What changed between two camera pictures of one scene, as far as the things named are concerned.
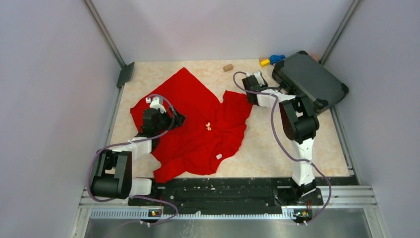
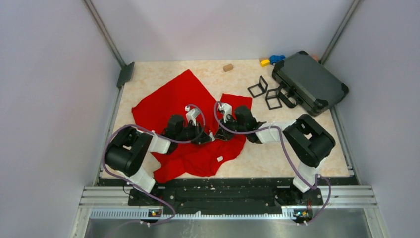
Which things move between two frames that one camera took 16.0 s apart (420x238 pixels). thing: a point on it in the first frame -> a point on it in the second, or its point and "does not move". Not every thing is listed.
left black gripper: [179, 120] -> [196, 129]
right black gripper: [262, 87] -> [223, 135]
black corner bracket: [125, 75] does not move
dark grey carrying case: [309, 78] does not move
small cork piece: [228, 67] does not move
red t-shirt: [203, 143] does not move
